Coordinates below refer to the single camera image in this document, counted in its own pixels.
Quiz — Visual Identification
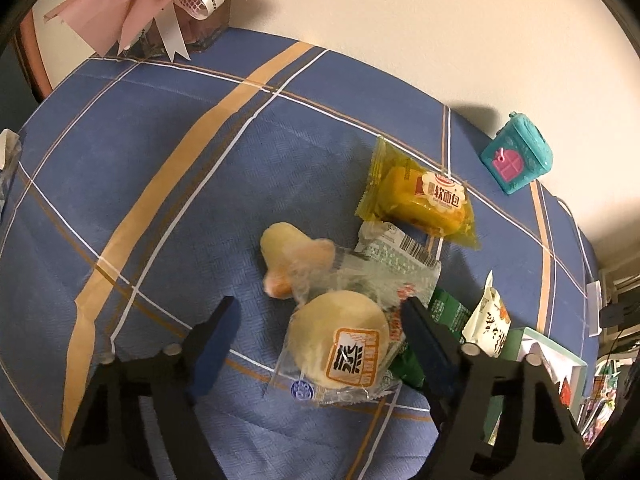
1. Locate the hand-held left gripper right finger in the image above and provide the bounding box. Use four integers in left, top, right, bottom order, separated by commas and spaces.
400, 296, 588, 480

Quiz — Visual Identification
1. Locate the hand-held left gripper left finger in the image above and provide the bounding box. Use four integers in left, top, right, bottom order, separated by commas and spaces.
57, 295, 238, 480

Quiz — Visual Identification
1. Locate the clear round pastry packet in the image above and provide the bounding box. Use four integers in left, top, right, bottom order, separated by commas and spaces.
269, 252, 441, 408

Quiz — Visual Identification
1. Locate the white box with green rim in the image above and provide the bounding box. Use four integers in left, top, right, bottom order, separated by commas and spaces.
487, 326, 589, 447

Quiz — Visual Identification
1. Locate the dark green snack packet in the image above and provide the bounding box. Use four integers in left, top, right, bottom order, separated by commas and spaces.
389, 285, 474, 389

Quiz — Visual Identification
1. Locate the white and orange snack packet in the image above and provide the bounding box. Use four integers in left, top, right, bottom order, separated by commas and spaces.
461, 270, 512, 359

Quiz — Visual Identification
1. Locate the pale green snack packet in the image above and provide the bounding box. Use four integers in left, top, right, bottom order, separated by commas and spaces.
356, 220, 442, 273

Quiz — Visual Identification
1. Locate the pale pastry packet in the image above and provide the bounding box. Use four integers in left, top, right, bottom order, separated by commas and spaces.
259, 221, 337, 303

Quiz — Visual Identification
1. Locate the yellow bread packet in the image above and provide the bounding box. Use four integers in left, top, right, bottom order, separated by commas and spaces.
355, 136, 482, 251

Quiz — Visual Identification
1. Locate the white power strip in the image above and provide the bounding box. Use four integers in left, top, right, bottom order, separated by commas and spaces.
586, 280, 604, 337

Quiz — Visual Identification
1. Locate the pile of small toys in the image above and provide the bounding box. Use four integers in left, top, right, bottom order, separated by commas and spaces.
580, 355, 632, 442

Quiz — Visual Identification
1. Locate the blue checked tablecloth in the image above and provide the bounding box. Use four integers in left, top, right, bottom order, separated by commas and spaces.
0, 27, 601, 480

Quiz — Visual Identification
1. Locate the black charger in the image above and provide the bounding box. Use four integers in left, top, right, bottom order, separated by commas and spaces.
599, 302, 626, 331

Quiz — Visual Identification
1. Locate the teal toy box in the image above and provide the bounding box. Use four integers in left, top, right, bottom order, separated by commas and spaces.
480, 112, 554, 195

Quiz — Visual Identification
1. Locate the clear plastic wrap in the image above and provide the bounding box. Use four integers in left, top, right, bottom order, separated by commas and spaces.
0, 129, 24, 217

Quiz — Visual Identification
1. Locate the brown rimmed round board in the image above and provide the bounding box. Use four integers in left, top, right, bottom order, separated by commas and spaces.
12, 5, 57, 102

